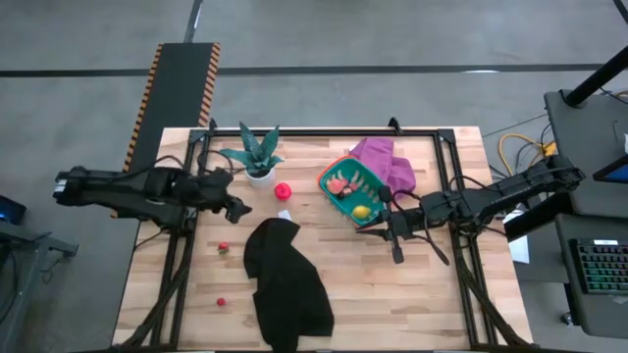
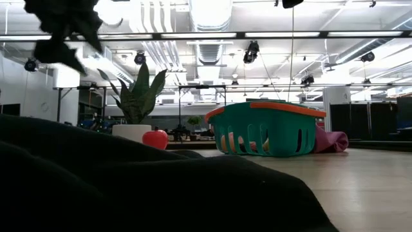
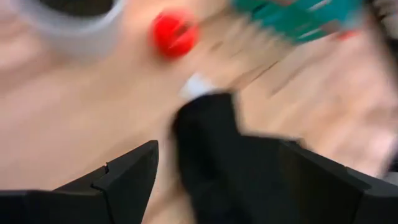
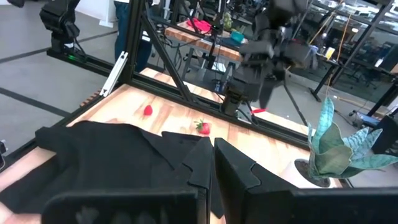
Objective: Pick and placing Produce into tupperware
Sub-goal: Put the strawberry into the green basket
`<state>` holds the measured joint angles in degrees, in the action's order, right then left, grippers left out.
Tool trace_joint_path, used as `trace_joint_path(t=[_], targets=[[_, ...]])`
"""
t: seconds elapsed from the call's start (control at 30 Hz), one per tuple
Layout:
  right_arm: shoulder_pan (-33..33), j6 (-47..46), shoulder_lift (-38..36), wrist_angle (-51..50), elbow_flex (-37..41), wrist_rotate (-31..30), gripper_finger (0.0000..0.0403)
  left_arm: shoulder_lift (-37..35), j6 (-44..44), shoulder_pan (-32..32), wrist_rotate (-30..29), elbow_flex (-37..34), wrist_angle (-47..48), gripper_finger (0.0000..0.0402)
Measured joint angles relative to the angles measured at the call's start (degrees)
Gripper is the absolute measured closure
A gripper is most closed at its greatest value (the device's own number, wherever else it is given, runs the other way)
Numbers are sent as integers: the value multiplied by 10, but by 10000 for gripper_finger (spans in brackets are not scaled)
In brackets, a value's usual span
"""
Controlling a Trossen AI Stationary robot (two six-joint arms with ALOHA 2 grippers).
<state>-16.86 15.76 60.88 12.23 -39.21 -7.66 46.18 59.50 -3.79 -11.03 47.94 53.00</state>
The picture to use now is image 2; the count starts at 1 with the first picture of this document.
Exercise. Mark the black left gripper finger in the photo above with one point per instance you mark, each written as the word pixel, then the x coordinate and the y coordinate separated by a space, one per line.
pixel 54 51
pixel 93 30

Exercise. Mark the yellow toy lemon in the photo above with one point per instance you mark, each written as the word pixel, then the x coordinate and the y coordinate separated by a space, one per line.
pixel 266 145

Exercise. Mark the small dull red toy fruit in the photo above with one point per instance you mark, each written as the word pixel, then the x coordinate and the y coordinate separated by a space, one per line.
pixel 252 146

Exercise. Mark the toy peach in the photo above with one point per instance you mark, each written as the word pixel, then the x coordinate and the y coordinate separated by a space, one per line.
pixel 231 141

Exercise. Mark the background black robot arm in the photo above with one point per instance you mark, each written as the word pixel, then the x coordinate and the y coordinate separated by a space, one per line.
pixel 181 132

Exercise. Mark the black hanging ceiling device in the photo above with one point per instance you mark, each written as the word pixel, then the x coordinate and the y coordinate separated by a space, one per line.
pixel 307 80
pixel 251 51
pixel 31 64
pixel 140 58
pixel 367 57

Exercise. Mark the white square column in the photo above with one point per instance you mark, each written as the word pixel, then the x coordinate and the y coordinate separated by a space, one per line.
pixel 66 103
pixel 336 109

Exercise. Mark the black background monitor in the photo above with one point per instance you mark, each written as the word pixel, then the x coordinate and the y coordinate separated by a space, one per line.
pixel 9 109

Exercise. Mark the blue background machine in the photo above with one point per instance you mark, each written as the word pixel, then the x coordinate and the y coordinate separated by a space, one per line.
pixel 87 124

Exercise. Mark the green spiky artificial plant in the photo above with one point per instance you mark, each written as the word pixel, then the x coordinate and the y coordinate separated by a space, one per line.
pixel 138 103

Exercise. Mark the white plant pot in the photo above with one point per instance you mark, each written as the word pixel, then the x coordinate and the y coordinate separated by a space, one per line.
pixel 128 132

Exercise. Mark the red toy apple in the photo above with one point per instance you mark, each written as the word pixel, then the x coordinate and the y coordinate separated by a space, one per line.
pixel 156 139

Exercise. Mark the teal basket with orange rim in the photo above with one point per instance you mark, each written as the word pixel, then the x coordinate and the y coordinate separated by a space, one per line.
pixel 283 129

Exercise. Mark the small background potted plant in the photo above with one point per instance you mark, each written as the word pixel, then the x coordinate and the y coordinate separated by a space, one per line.
pixel 194 120

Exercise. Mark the black room partition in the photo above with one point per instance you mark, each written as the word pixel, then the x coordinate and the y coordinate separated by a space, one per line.
pixel 360 122

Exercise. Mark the purple cloth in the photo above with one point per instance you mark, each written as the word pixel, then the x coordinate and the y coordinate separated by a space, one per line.
pixel 331 141

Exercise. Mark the black cloth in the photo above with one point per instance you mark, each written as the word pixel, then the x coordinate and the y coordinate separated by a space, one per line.
pixel 128 193

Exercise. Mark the black background table frame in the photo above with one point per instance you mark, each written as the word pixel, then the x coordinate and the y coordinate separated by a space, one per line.
pixel 59 106

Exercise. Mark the black aluminium table frame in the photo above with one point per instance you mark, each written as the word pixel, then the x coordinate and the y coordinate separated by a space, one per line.
pixel 239 35

